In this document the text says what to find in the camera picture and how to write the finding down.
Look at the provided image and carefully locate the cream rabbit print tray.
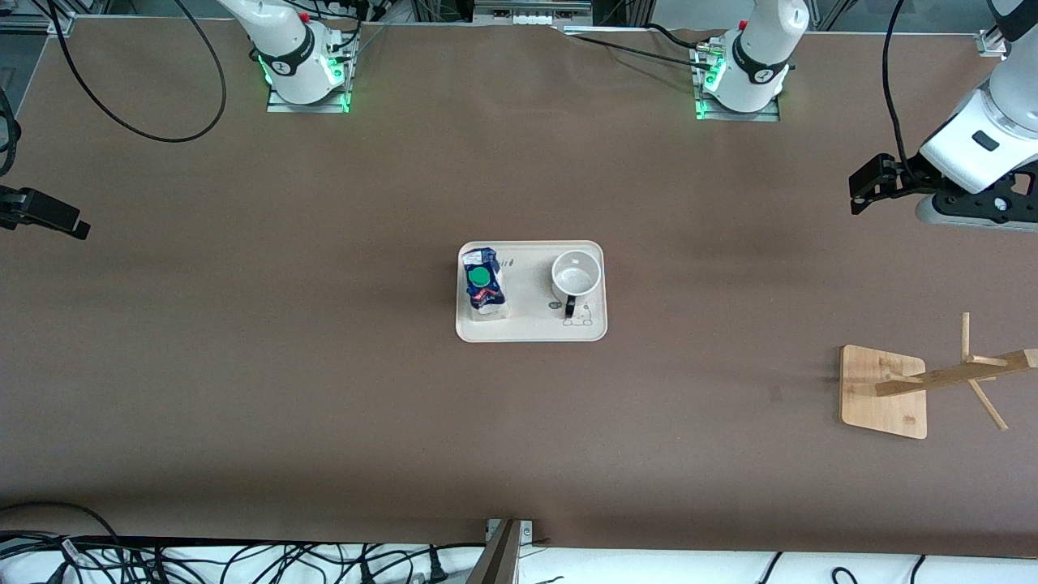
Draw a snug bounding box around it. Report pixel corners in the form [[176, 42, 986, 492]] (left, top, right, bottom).
[[456, 240, 607, 343]]

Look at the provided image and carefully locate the metal frame device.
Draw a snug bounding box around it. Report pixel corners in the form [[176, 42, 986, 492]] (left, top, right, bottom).
[[473, 0, 594, 27]]

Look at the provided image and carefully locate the aluminium profile bar with bracket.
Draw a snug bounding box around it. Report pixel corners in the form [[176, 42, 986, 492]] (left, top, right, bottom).
[[466, 519, 536, 584]]

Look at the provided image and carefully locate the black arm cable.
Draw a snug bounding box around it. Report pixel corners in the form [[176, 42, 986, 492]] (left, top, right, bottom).
[[0, 0, 228, 176], [882, 0, 917, 170]]

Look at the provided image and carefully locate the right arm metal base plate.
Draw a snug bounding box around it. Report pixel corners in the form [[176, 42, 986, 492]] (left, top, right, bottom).
[[266, 39, 352, 114]]

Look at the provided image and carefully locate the white smiley mug black handle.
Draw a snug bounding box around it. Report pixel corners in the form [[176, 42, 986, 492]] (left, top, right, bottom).
[[551, 250, 602, 320]]

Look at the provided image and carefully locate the thick black looped cable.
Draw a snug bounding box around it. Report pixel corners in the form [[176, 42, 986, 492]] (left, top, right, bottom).
[[0, 500, 122, 546]]

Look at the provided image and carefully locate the brown table cover sheet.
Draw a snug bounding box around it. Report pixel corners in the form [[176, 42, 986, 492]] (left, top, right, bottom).
[[0, 16, 1038, 560]]

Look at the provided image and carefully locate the black base power cable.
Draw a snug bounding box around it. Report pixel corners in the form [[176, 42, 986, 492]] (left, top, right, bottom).
[[560, 31, 718, 72], [645, 23, 716, 51]]

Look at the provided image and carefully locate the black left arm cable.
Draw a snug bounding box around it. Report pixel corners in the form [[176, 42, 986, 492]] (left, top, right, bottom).
[[882, 0, 917, 170]]

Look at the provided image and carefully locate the aluminium corner profile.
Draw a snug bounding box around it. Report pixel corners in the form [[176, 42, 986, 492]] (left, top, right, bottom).
[[977, 0, 1038, 58]]

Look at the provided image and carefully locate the wooden mug tree stand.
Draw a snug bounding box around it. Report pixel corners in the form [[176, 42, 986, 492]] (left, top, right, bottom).
[[839, 312, 1038, 440]]

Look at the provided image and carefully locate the blue white milk carton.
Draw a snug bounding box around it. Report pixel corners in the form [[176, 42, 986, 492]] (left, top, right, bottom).
[[461, 247, 508, 319]]

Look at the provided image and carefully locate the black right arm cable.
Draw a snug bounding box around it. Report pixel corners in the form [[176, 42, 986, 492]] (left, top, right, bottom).
[[0, 0, 228, 176]]

